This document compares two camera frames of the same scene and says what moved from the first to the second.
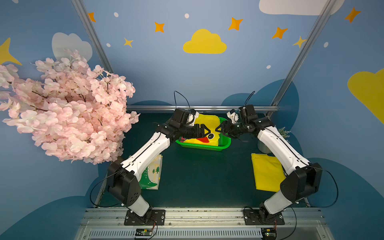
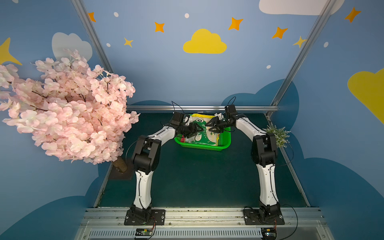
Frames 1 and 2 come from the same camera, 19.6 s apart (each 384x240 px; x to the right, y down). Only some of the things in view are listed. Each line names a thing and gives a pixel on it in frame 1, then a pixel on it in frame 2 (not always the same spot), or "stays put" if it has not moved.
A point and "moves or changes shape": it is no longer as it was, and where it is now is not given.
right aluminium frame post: x=328 y=9 stays put
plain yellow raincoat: x=268 y=172 moves or changes shape
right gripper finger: x=224 y=126 to x=213 y=122
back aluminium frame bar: x=150 y=107 stays put
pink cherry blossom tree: x=76 y=113 stays put
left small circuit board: x=143 y=232 stays put
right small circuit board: x=268 y=233 stays put
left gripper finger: x=201 y=132 to x=196 y=129
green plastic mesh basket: x=224 y=140 stays put
